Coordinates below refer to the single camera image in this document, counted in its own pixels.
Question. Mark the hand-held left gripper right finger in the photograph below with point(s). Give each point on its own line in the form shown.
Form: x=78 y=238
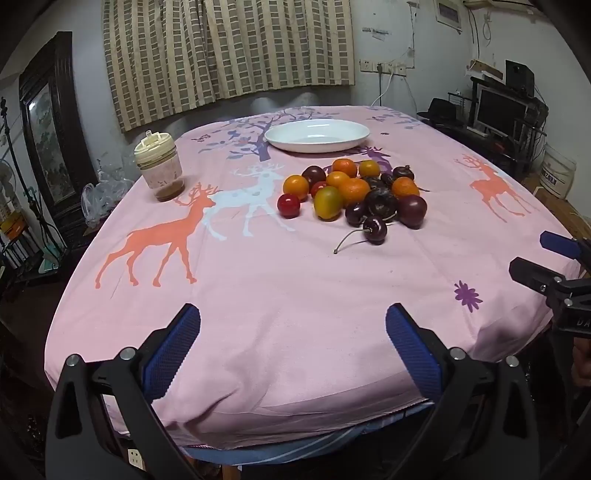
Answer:
x=413 y=350

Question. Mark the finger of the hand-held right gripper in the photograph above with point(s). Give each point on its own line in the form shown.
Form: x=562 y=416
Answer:
x=531 y=272
x=559 y=245

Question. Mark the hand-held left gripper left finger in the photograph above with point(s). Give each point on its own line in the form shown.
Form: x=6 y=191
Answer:
x=173 y=350

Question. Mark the dark cherry with stem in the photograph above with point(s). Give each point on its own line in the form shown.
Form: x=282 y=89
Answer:
x=375 y=229

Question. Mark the dark purple plum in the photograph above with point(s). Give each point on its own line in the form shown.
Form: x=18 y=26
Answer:
x=412 y=211
x=314 y=174

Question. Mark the small tangerine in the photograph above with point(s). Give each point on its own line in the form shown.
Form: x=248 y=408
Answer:
x=344 y=167
x=353 y=191
x=405 y=187
x=336 y=177

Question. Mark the yellow-green tomato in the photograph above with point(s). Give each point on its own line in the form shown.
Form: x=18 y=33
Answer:
x=328 y=203

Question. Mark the red cherry tomato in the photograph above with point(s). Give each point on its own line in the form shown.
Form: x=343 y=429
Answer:
x=317 y=188
x=289 y=205

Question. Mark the small yellow-orange tomato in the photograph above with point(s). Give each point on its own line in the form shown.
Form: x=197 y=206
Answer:
x=369 y=168

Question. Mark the white oval plate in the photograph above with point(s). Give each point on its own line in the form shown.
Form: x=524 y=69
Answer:
x=317 y=134

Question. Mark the white bucket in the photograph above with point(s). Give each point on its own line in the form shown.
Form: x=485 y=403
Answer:
x=558 y=173

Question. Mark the black shelf rack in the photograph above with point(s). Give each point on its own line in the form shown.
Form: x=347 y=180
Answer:
x=517 y=138

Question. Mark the white power strip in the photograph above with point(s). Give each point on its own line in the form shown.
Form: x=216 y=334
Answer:
x=135 y=459

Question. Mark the pink deer print tablecloth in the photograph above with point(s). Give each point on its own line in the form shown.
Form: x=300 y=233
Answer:
x=277 y=300

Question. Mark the computer monitor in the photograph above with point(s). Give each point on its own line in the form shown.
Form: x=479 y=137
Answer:
x=501 y=110

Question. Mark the clear plastic bag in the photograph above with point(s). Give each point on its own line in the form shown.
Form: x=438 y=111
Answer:
x=104 y=196

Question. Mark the black speaker box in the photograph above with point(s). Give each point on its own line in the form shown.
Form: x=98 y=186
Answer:
x=519 y=75

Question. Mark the black hat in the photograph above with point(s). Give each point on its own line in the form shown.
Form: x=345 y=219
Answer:
x=441 y=111

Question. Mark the plastic jar with cream lid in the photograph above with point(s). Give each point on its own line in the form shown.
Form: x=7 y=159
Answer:
x=158 y=170

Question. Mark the dark framed mirror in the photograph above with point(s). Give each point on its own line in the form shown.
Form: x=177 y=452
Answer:
x=46 y=134

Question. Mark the beige checked curtain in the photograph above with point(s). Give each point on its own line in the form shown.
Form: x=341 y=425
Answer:
x=221 y=50

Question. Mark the white wall socket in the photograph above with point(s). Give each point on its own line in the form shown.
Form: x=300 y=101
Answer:
x=390 y=68

